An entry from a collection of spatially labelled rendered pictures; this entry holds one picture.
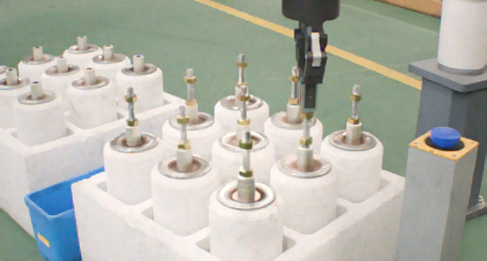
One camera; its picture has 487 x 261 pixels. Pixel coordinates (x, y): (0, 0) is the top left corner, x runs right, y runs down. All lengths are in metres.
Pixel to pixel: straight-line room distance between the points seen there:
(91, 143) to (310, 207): 0.50
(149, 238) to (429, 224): 0.38
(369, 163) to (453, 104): 0.28
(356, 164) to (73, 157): 0.53
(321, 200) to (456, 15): 0.47
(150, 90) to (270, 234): 0.57
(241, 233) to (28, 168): 0.50
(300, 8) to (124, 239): 0.42
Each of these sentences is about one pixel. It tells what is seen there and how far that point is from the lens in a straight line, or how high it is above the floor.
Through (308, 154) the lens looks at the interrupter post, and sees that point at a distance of 0.86.
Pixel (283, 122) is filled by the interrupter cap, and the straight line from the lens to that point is 1.01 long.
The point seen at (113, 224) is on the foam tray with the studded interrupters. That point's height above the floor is 0.15.
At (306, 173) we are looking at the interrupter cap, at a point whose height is 0.25.
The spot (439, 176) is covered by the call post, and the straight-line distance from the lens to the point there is 0.80.
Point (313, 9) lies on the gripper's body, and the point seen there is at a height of 0.48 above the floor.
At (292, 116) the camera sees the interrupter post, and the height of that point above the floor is 0.26.
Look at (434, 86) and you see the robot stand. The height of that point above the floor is 0.27.
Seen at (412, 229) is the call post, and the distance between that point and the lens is 0.86.
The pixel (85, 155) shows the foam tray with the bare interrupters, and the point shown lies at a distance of 1.19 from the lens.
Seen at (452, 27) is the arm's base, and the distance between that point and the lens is 1.16.
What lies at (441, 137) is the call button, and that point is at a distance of 0.80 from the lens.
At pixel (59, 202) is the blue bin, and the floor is 0.08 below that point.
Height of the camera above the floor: 0.64
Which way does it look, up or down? 22 degrees down
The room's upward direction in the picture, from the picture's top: straight up
